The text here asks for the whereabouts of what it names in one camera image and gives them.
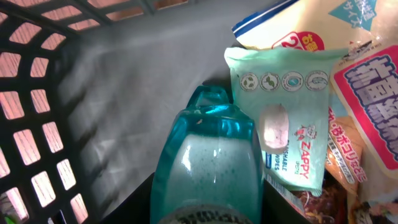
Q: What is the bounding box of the teal mouthwash bottle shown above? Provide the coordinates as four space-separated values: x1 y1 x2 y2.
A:
150 86 264 223

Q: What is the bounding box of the green wet wipes pack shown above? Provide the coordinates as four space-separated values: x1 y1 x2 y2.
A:
224 47 348 197

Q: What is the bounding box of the large snack bag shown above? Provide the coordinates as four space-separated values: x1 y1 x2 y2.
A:
232 0 397 52

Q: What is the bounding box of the orange chocolate bar wrapper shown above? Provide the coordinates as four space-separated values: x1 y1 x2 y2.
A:
293 108 367 224

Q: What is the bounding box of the grey plastic shopping basket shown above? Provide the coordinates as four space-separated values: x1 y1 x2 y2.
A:
1 0 271 223

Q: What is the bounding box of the red label cleaning sheet pack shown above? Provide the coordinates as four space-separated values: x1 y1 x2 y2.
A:
331 42 397 179

